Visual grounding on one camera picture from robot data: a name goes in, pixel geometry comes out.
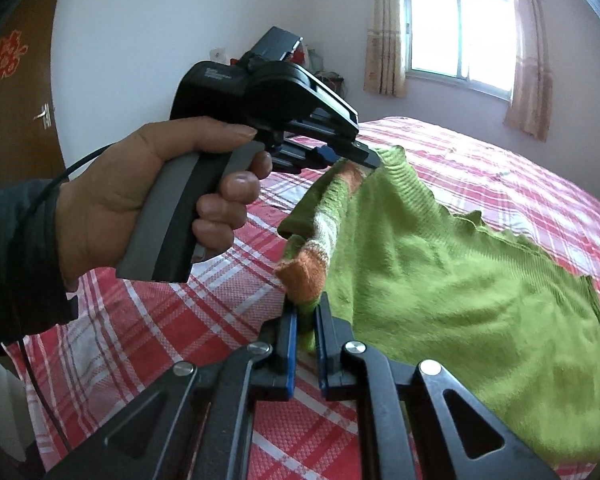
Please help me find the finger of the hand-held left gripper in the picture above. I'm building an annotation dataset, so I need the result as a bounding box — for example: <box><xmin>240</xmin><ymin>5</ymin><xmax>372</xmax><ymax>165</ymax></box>
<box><xmin>272</xmin><ymin>142</ymin><xmax>383</xmax><ymax>173</ymax></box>

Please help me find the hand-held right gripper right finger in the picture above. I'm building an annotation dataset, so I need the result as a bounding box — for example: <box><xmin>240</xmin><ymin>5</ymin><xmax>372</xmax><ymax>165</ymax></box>
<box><xmin>317</xmin><ymin>305</ymin><xmax>561</xmax><ymax>480</ymax></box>

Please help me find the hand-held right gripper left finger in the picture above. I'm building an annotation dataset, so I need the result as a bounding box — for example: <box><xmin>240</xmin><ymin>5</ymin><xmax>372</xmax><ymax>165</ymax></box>
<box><xmin>45</xmin><ymin>305</ymin><xmax>298</xmax><ymax>480</ymax></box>

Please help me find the green knit sweater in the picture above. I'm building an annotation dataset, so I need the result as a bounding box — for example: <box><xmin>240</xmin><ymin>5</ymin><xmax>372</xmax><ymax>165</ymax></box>
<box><xmin>275</xmin><ymin>145</ymin><xmax>600</xmax><ymax>466</ymax></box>

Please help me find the person's left forearm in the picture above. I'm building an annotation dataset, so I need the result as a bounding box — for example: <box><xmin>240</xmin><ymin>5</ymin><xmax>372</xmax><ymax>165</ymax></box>
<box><xmin>0</xmin><ymin>180</ymin><xmax>78</xmax><ymax>361</ymax></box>

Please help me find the person's left hand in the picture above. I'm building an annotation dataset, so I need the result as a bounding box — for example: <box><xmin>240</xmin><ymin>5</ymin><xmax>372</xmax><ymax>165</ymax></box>
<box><xmin>55</xmin><ymin>116</ymin><xmax>273</xmax><ymax>286</ymax></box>

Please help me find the red plaid bed blanket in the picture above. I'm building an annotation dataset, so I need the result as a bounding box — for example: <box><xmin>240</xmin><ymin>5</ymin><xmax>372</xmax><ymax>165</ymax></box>
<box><xmin>2</xmin><ymin>115</ymin><xmax>600</xmax><ymax>480</ymax></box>

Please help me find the beige curtain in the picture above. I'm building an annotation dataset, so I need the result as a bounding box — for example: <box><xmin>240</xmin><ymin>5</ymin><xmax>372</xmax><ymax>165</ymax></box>
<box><xmin>362</xmin><ymin>0</ymin><xmax>408</xmax><ymax>98</ymax></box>
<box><xmin>502</xmin><ymin>0</ymin><xmax>553</xmax><ymax>143</ymax></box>

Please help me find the window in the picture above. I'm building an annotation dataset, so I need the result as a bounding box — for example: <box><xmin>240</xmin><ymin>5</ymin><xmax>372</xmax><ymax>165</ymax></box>
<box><xmin>400</xmin><ymin>0</ymin><xmax>518</xmax><ymax>101</ymax></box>

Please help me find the wooden door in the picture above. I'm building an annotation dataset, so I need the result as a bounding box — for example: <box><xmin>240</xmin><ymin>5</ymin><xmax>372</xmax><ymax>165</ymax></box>
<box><xmin>0</xmin><ymin>0</ymin><xmax>66</xmax><ymax>191</ymax></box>

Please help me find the red door decoration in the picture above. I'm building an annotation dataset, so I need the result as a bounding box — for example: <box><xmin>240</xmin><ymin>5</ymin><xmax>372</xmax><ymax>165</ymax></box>
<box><xmin>0</xmin><ymin>30</ymin><xmax>28</xmax><ymax>86</ymax></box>

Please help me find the metal door handle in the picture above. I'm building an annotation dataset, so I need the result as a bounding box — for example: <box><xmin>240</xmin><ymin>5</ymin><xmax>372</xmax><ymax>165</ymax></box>
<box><xmin>32</xmin><ymin>102</ymin><xmax>53</xmax><ymax>131</ymax></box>

